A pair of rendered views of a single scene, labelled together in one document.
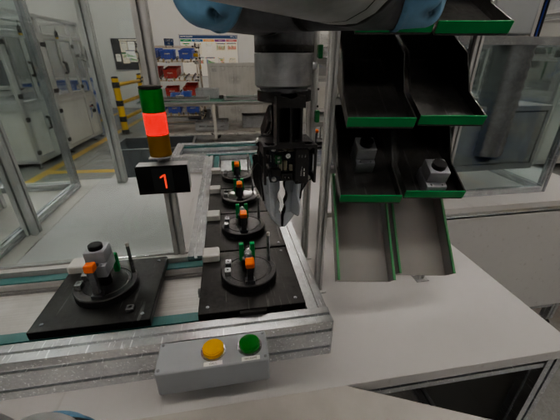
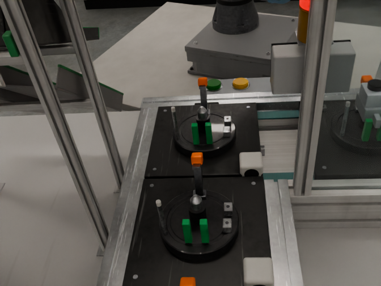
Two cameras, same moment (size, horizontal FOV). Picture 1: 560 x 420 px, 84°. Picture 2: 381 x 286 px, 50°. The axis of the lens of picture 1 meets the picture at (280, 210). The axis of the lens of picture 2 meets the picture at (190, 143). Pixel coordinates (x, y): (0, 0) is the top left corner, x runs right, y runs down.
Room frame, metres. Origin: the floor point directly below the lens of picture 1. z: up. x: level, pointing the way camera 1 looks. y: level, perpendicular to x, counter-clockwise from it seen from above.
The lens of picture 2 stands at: (1.32, 0.26, 1.56)
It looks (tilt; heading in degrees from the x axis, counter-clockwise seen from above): 41 degrees down; 198
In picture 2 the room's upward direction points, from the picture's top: 8 degrees counter-clockwise
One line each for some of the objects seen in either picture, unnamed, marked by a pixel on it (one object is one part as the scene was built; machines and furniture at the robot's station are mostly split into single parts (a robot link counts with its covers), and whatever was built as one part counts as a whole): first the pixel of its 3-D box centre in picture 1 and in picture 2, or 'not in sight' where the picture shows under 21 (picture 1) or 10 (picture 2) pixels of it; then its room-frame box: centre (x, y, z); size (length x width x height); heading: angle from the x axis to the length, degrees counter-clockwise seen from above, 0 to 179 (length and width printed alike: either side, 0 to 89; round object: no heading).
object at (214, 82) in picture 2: (249, 345); (213, 85); (0.43, 0.06, 0.96); 0.04 x 0.04 x 0.02
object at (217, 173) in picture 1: (236, 169); not in sight; (1.37, 0.20, 1.01); 0.24 x 0.24 x 0.13; 9
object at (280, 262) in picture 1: (247, 261); (203, 121); (0.65, 0.08, 1.01); 0.24 x 0.24 x 0.13; 9
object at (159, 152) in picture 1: (159, 144); (316, 21); (0.73, 0.29, 1.28); 0.05 x 0.05 x 0.05
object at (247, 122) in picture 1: (257, 120); not in sight; (6.23, 0.44, 0.40); 0.61 x 0.41 x 0.22; 95
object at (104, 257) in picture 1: (99, 254); not in sight; (0.60, 0.42, 1.06); 0.08 x 0.04 x 0.07; 11
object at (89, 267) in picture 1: (94, 277); not in sight; (0.55, 0.41, 1.04); 0.04 x 0.02 x 0.08; 9
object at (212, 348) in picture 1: (213, 350); (240, 84); (0.42, 0.13, 0.96); 0.04 x 0.04 x 0.02
